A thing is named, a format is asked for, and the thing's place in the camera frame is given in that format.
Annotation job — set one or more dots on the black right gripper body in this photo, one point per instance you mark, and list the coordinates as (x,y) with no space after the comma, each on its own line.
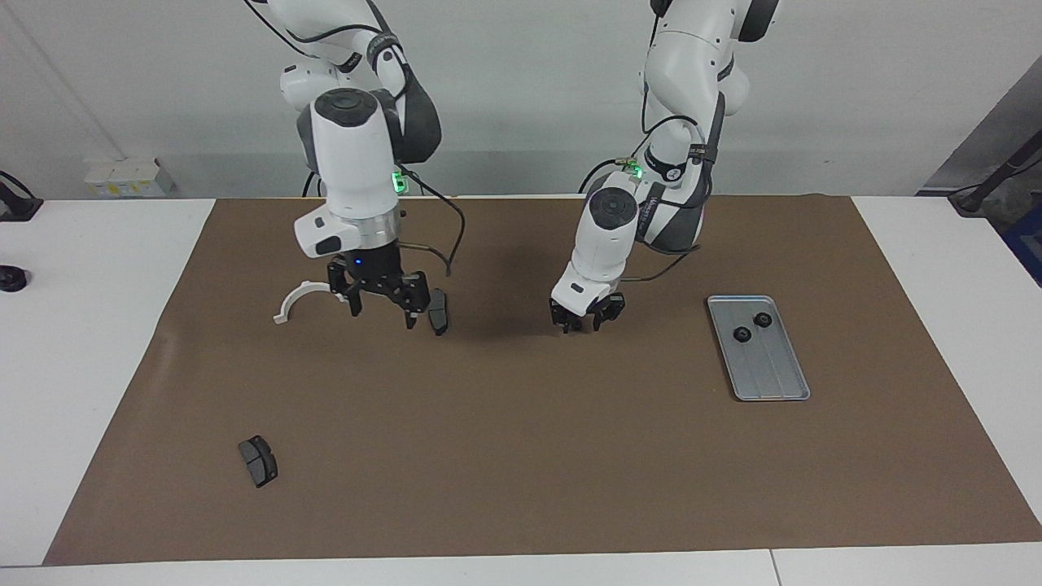
(374,273)

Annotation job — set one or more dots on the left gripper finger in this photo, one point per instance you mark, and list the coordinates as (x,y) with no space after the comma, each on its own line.
(563,319)
(610,311)

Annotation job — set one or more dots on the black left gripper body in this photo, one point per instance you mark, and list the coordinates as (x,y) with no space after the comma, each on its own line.
(588,311)

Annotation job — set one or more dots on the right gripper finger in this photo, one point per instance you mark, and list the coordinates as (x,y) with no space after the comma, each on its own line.
(355,301)
(417,303)

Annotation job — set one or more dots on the black bearing gear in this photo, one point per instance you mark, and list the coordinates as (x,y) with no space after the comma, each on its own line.
(763,320)
(742,334)

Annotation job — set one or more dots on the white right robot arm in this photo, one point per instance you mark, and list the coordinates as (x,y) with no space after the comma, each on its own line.
(350,163)

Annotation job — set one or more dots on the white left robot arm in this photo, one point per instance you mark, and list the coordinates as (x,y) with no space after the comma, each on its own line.
(692,65)

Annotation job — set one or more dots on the silver metal tray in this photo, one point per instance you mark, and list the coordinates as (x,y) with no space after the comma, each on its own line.
(759,348)

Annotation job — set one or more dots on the long grey brake pad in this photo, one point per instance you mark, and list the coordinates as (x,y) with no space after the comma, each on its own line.
(440,313)

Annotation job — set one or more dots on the brown table mat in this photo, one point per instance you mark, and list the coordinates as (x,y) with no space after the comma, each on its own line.
(570,456)

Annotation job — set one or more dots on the short dark brake pad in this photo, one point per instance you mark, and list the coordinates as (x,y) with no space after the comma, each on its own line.
(259,461)

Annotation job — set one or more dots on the black round knob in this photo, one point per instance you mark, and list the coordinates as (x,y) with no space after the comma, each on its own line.
(12,278)

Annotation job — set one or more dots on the black table clamp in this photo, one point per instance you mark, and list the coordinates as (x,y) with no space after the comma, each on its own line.
(18,207)

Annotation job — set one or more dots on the black stand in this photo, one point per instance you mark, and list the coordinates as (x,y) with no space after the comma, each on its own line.
(981,195)

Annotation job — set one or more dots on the blue crate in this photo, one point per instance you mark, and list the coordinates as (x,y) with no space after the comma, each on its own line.
(1030,244)

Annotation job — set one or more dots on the white curved plastic bracket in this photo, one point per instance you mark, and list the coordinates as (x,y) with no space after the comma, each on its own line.
(301,291)

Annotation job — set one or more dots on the white wall socket box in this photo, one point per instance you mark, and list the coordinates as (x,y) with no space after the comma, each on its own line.
(122,175)

